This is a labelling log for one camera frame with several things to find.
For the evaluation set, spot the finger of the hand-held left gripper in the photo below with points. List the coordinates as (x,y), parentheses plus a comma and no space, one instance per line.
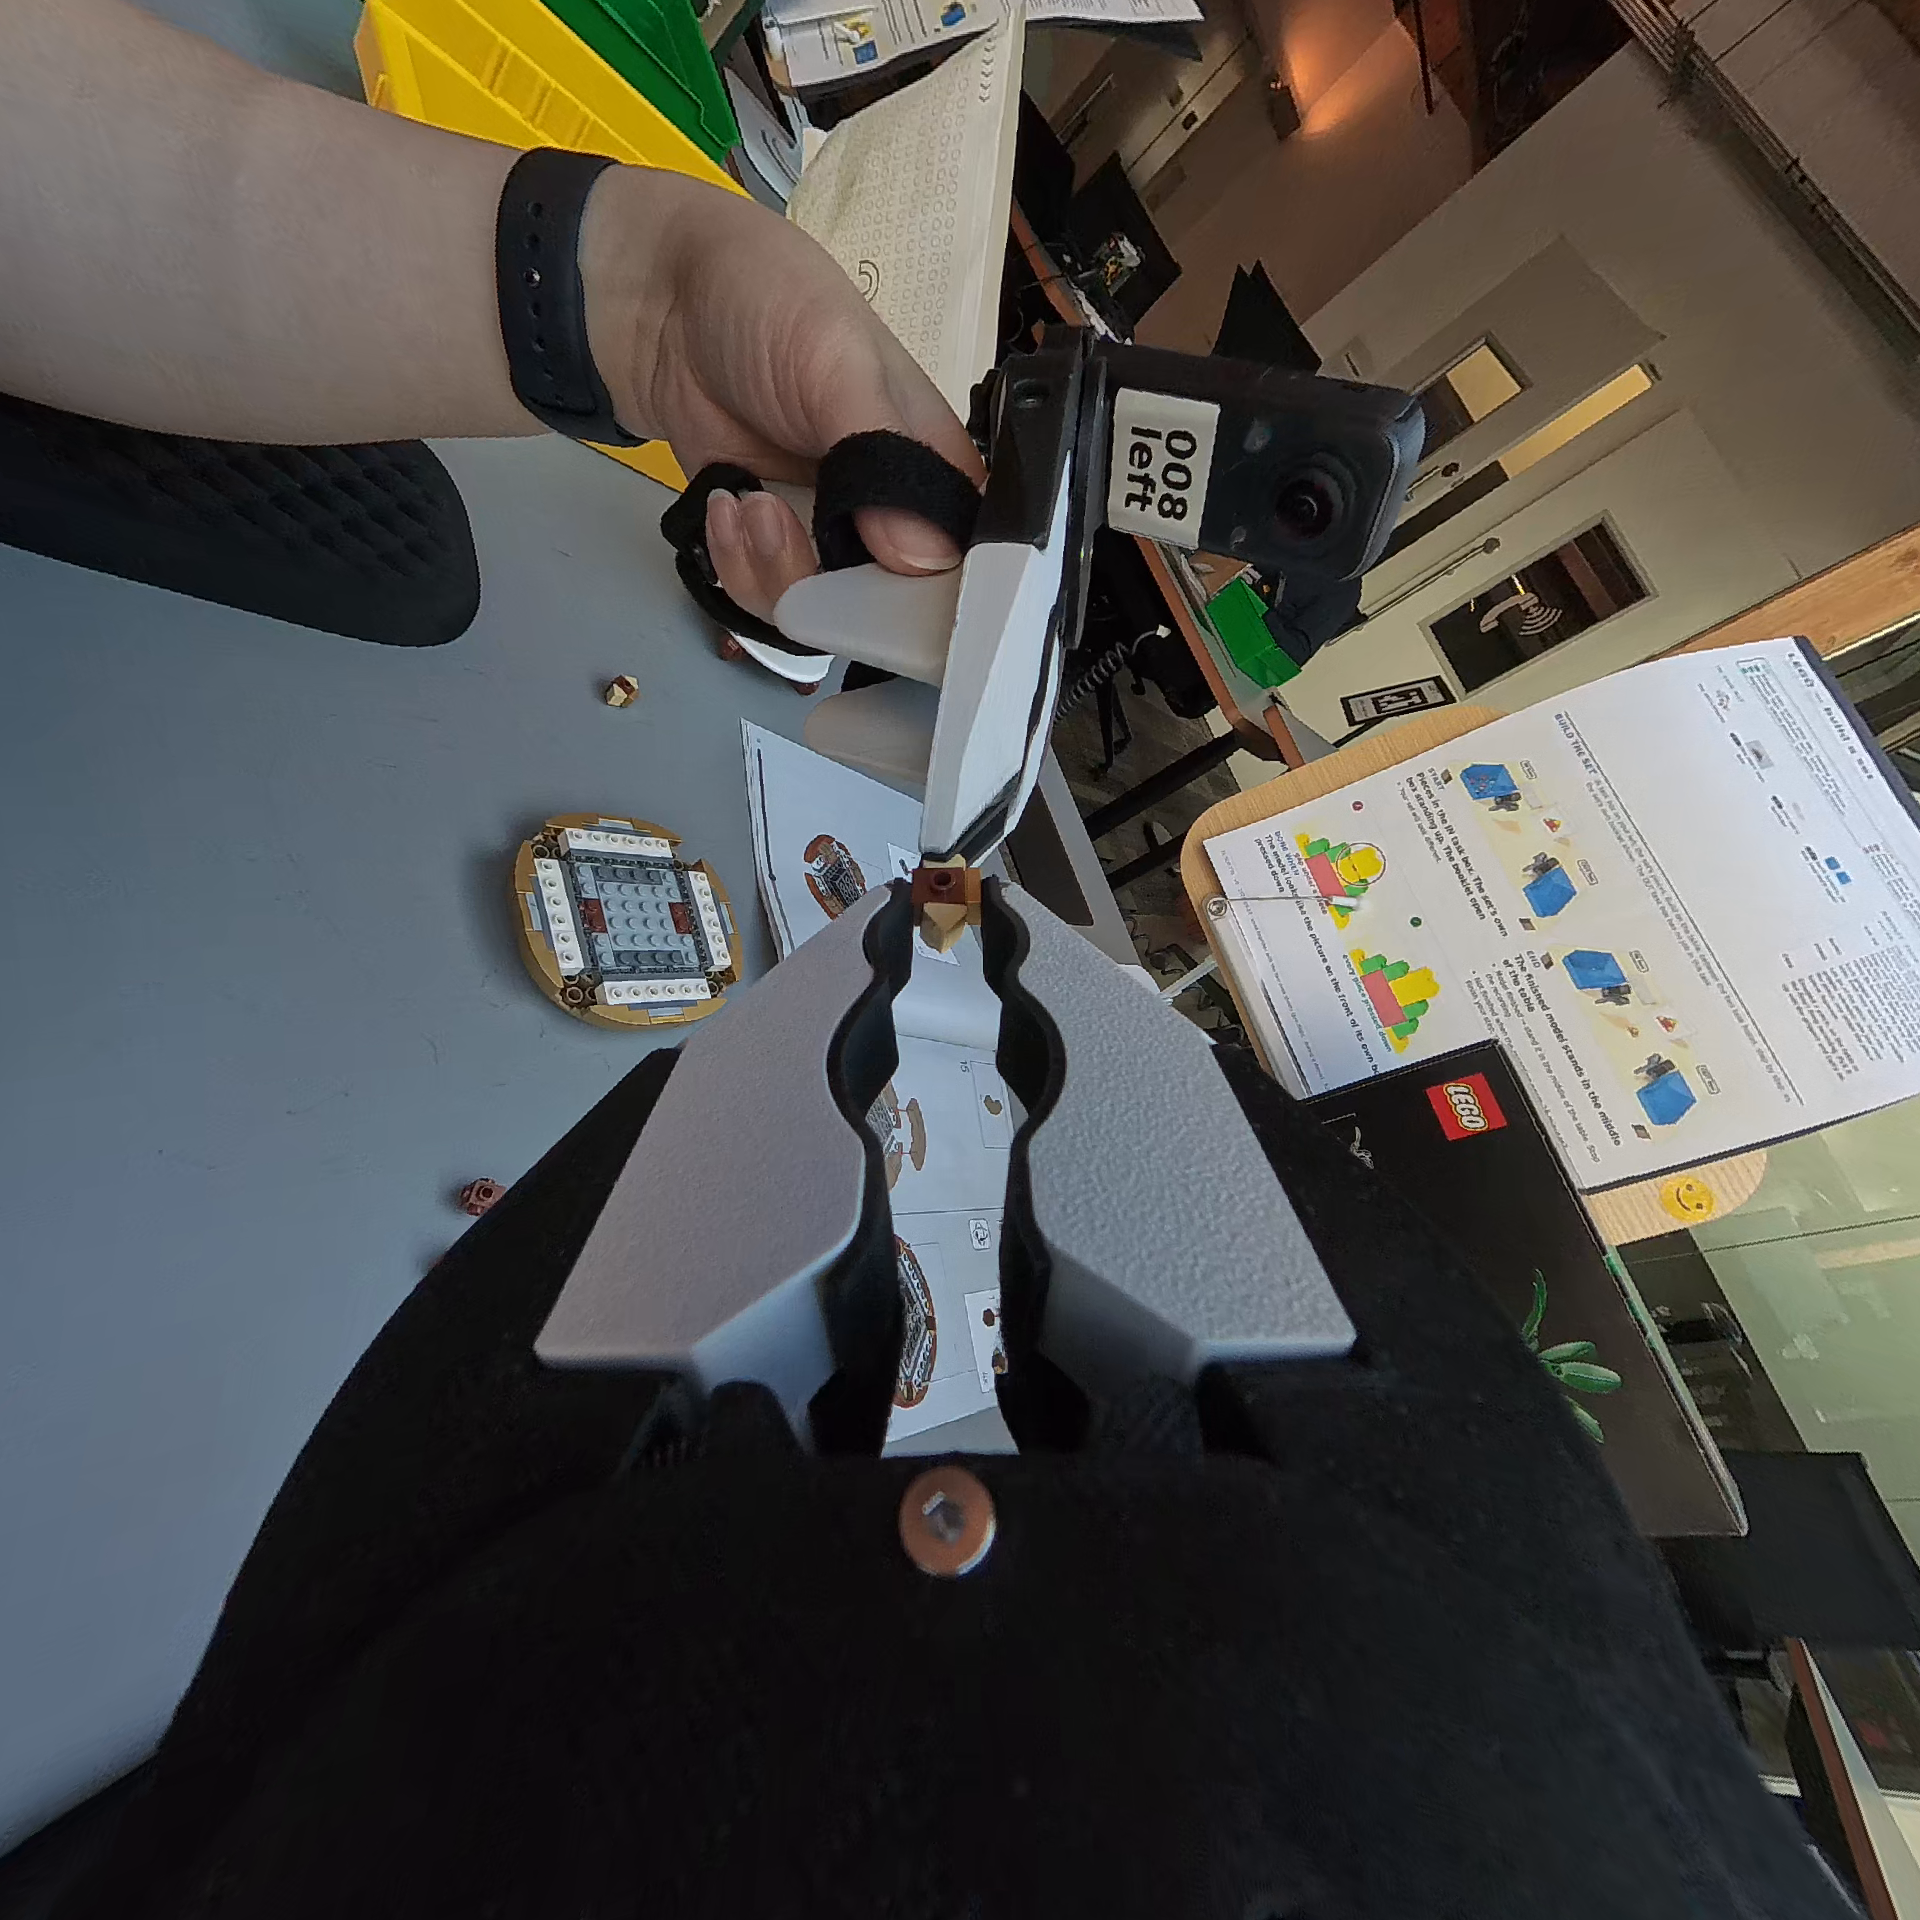
(1005,628)
(1028,780)

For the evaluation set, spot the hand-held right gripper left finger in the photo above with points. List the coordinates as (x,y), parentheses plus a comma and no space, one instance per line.
(720,1201)

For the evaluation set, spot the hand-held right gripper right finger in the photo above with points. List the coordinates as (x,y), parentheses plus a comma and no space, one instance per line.
(1172,1201)

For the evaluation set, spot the round lego base model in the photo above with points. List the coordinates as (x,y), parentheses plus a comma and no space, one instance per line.
(623,921)

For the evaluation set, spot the person's left forearm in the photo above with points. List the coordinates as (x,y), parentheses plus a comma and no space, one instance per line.
(226,224)

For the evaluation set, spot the small brown lego brick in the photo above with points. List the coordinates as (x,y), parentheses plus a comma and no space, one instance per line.
(484,1195)

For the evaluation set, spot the lego instruction booklet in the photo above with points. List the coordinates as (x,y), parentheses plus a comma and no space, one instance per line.
(787,780)

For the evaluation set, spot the beige paper lego bag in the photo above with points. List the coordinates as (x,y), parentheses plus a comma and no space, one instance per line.
(902,224)

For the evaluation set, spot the black lego set box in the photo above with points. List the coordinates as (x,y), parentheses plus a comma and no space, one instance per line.
(1500,1276)

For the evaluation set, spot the person's left hand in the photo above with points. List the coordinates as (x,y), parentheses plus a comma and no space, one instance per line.
(750,345)

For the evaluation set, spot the green box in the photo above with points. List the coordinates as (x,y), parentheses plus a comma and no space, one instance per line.
(1254,638)

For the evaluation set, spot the small black white tag sign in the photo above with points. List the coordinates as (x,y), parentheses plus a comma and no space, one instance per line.
(1395,702)

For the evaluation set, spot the printed paper sheet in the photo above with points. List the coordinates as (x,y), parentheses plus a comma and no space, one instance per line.
(886,29)

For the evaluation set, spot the wooden sign board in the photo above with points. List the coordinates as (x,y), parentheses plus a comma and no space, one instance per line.
(1622,1208)

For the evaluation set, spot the black smartwatch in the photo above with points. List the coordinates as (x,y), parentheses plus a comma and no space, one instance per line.
(548,300)

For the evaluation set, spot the yellow smiley sticker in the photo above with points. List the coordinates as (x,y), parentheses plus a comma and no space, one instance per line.
(1686,1195)

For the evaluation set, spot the green plastic bin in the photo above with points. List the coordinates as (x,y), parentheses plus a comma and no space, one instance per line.
(645,59)

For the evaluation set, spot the printed task instruction sheet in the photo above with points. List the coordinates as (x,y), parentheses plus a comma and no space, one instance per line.
(1725,930)

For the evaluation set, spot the yellow plastic bin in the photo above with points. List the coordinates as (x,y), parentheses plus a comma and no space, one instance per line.
(452,59)

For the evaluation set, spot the black wrist rest pad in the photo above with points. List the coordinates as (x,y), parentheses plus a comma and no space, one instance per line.
(226,523)

